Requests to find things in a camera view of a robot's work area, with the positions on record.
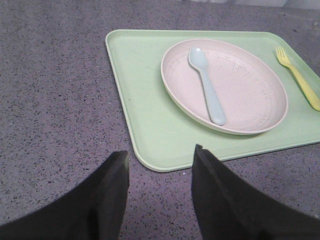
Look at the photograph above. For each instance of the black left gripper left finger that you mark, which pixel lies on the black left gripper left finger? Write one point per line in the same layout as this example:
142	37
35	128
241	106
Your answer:
93	210

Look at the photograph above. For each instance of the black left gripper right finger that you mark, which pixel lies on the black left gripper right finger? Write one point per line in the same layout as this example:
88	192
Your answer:
228	208

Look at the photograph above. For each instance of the beige round plate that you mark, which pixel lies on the beige round plate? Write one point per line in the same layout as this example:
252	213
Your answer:
252	96

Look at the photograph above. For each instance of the yellow plastic fork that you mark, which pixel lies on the yellow plastic fork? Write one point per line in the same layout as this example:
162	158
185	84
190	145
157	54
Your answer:
306	89

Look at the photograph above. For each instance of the light green plastic tray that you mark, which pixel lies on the light green plastic tray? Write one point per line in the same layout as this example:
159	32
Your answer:
163	136

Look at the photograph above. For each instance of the light blue plastic spoon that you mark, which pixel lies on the light blue plastic spoon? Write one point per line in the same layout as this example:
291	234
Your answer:
198	60

